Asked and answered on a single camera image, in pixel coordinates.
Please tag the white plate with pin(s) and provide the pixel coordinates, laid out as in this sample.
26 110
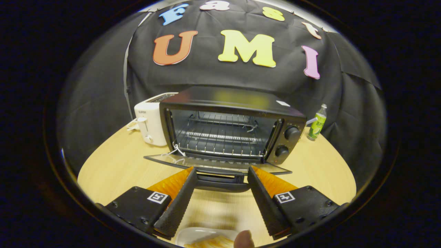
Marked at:
193 234

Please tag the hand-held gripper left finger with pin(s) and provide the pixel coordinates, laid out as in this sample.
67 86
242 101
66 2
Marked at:
179 206

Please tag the green drink bottle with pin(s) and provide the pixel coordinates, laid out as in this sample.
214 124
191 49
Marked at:
317 125

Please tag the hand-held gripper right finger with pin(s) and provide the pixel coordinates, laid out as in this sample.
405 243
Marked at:
267 206

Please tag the white pop-up toaster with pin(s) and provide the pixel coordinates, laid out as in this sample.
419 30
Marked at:
151 120

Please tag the pale yellow bread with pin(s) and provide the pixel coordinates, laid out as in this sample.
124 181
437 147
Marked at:
213 243

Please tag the black toaster oven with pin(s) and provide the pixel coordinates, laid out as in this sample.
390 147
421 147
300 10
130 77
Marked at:
227 98

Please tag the small shiny metal object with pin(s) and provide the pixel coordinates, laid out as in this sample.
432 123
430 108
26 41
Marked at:
311 121

